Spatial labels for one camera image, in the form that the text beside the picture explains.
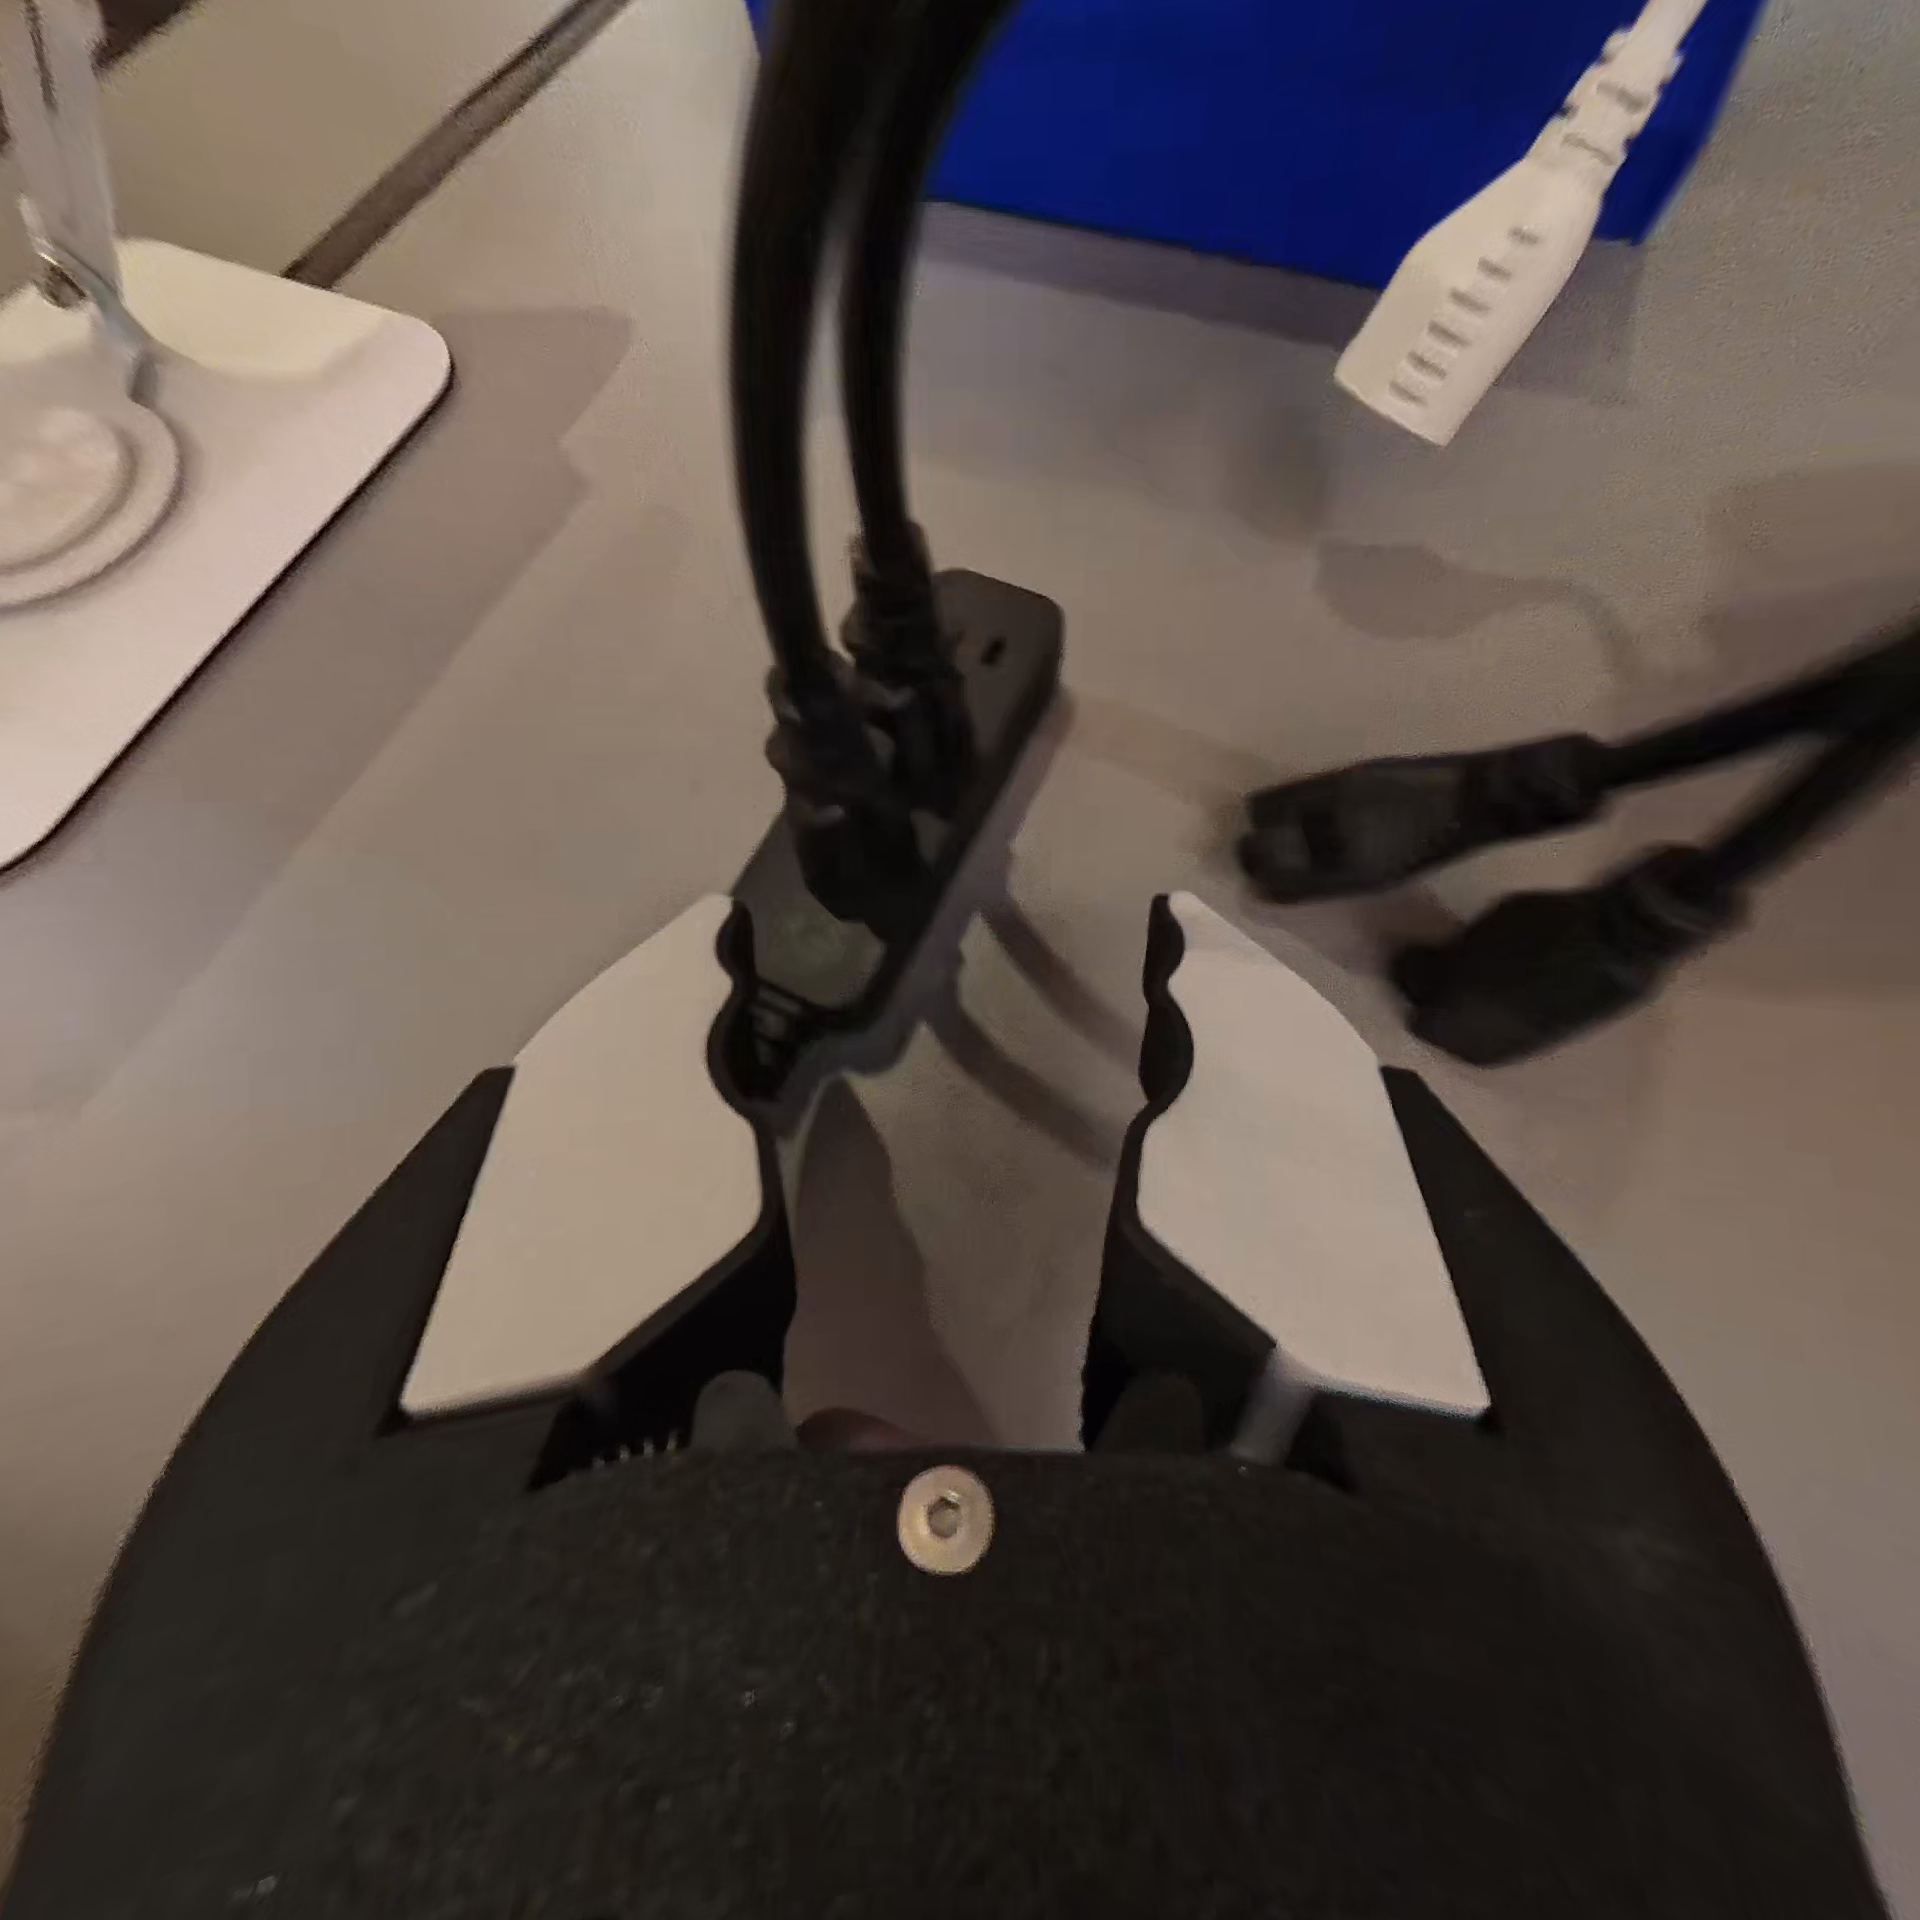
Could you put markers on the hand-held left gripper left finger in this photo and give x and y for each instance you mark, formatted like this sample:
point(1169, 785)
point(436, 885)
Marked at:
point(600, 1200)

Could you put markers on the blue plastic bin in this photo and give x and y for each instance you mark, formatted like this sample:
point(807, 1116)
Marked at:
point(1231, 121)

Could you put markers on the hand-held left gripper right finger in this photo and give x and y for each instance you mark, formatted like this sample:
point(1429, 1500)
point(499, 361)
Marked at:
point(1290, 1200)

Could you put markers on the grey desk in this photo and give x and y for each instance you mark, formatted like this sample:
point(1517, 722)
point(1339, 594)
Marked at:
point(1651, 1200)

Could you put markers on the black power strip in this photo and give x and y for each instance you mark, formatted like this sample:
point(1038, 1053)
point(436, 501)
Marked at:
point(1005, 645)

